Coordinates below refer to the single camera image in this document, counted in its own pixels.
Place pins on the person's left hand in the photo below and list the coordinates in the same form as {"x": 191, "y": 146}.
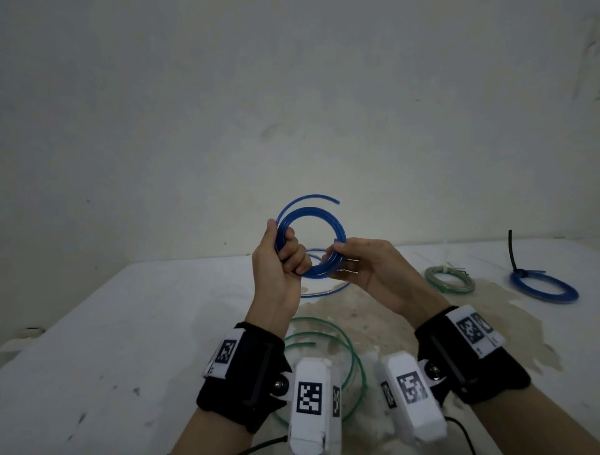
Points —
{"x": 276, "y": 290}

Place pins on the person's right hand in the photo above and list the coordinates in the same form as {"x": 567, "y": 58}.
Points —
{"x": 389, "y": 276}

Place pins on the clear blue striped tube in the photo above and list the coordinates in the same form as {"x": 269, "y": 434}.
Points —
{"x": 309, "y": 212}
{"x": 328, "y": 290}

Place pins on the white zip tie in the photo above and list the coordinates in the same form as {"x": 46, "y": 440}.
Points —
{"x": 445, "y": 255}

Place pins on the clear green striped tube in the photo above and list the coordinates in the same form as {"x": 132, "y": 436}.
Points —
{"x": 450, "y": 290}
{"x": 363, "y": 379}

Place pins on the black zip tie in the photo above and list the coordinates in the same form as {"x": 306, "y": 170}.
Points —
{"x": 511, "y": 253}

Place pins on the solid blue tube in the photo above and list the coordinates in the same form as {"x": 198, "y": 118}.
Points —
{"x": 544, "y": 300}

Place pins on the person's left forearm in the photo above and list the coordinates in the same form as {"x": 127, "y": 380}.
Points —
{"x": 211, "y": 436}

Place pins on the person's right forearm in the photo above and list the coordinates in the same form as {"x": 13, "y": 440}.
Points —
{"x": 534, "y": 422}

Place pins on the white wrist camera with marker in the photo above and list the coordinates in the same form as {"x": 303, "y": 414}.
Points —
{"x": 309, "y": 370}
{"x": 422, "y": 417}

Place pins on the white wall socket box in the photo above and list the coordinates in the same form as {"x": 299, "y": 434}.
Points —
{"x": 18, "y": 342}

